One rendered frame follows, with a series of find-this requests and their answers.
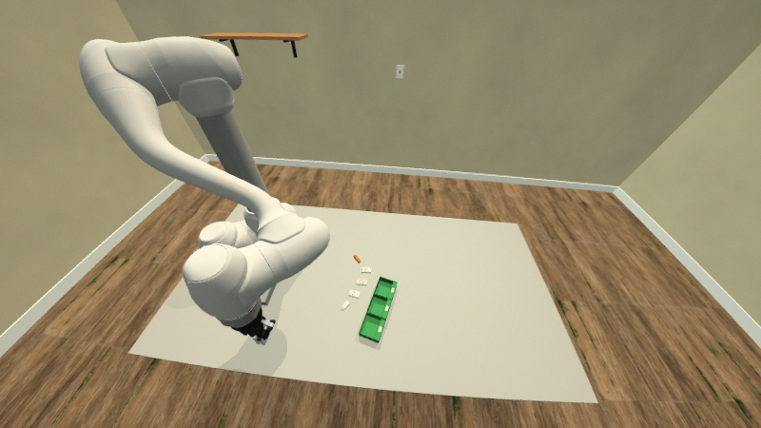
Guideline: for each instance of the green rack of bins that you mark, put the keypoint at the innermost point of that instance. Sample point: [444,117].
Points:
[378,309]

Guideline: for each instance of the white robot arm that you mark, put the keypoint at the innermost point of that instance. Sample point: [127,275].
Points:
[222,280]

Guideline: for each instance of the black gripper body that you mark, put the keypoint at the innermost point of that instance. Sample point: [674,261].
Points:
[256,323]

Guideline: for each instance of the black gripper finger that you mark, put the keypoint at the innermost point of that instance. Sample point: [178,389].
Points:
[251,334]
[263,331]

